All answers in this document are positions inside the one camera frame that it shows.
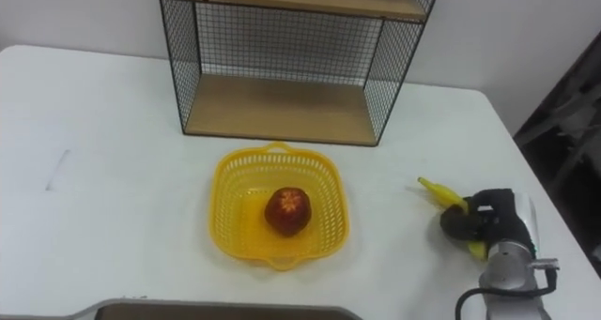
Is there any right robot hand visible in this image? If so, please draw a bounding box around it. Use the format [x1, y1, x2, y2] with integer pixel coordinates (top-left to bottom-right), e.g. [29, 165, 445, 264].
[439, 188, 541, 259]

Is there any yellow banana soft toy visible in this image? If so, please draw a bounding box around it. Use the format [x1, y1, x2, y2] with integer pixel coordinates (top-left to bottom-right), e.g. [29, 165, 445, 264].
[417, 176, 489, 261]

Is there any red apple soft toy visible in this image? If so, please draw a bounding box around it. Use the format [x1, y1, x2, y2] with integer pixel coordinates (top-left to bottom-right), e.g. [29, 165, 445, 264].
[263, 186, 313, 238]

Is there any yellow plastic basket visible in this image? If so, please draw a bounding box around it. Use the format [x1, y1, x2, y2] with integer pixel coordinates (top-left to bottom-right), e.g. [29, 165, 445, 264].
[208, 141, 351, 272]

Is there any robot body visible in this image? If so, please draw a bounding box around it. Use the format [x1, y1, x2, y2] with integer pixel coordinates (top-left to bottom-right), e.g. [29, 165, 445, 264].
[0, 298, 363, 320]

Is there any white desk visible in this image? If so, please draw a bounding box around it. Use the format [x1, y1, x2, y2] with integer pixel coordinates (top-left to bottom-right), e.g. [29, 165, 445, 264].
[0, 44, 601, 320]

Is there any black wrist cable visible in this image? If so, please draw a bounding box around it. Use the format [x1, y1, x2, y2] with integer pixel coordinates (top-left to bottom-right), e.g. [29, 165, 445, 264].
[454, 258, 560, 320]

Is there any black wire shelf rack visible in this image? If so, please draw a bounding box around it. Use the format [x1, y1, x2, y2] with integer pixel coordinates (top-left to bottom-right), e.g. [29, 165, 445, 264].
[156, 0, 443, 147]

